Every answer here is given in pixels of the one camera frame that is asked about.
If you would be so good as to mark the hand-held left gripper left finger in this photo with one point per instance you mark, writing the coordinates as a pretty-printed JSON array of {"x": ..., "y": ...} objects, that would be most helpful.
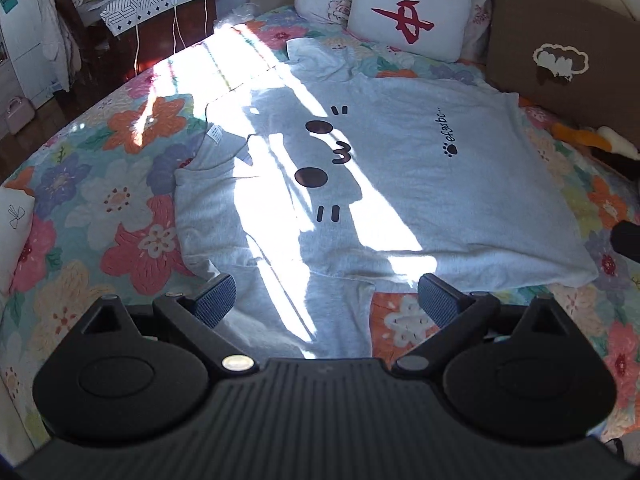
[{"x": 215, "y": 301}]

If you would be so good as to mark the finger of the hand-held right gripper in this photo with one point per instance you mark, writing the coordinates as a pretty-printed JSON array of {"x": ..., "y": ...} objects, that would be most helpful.
[{"x": 627, "y": 242}]

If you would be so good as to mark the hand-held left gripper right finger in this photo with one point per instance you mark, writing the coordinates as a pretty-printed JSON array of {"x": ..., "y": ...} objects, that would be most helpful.
[{"x": 440, "y": 301}]

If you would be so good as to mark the grey printed T-shirt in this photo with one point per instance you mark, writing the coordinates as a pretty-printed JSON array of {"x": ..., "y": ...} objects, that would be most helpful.
[{"x": 400, "y": 185}]

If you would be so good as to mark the white duck plush toy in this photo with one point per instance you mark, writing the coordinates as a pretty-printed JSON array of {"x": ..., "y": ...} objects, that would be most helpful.
[{"x": 575, "y": 135}]

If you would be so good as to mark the floral bedspread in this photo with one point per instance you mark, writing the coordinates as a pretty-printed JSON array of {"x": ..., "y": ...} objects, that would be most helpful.
[{"x": 100, "y": 210}]

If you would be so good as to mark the white cushion with line drawing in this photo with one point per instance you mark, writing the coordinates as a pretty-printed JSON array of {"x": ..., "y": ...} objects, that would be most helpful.
[{"x": 12, "y": 230}]

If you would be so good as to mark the brown pillow with cloud print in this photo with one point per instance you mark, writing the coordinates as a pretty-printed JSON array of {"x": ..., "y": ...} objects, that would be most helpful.
[{"x": 525, "y": 35}]

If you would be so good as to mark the brown wooden desk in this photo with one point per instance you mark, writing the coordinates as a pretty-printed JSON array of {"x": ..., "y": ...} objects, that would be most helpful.
[{"x": 160, "y": 40}]

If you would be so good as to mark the pink handbag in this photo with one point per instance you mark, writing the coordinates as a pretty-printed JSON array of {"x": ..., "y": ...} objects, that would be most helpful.
[{"x": 19, "y": 115}]

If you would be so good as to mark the dark wooden chair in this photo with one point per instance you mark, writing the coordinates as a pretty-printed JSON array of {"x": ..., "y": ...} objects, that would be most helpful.
[{"x": 85, "y": 45}]

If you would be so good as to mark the white pillow with red character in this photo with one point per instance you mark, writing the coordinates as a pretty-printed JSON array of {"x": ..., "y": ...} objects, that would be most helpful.
[{"x": 450, "y": 10}]

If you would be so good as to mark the patterned tablecloth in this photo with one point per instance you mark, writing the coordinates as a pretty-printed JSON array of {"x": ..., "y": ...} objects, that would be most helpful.
[{"x": 165, "y": 5}]

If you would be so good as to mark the pale pink garment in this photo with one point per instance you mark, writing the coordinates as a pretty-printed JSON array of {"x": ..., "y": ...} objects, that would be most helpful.
[{"x": 60, "y": 35}]

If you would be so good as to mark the white cabinet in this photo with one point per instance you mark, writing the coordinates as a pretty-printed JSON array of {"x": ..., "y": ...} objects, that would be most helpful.
[{"x": 25, "y": 50}]

